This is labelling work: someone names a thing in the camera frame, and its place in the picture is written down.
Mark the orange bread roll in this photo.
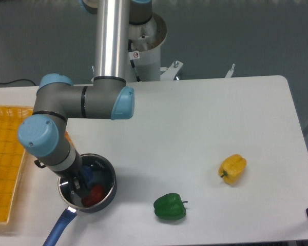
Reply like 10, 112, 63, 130
64, 131, 74, 146

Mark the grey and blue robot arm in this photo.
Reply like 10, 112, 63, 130
17, 1, 152, 191

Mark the glass pot lid blue knob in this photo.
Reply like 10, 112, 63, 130
57, 154, 117, 213

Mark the red bell pepper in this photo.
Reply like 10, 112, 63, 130
81, 184, 105, 207

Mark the green bell pepper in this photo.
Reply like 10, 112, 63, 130
153, 193, 188, 221

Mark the yellow bell pepper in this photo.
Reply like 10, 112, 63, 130
218, 154, 247, 185

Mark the black cable on floor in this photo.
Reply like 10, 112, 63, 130
0, 78, 36, 87

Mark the yellow woven basket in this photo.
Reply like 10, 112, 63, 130
0, 105, 33, 224

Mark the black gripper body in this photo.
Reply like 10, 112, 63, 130
33, 153, 83, 182

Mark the dark pot with blue handle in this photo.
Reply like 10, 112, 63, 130
44, 154, 118, 245

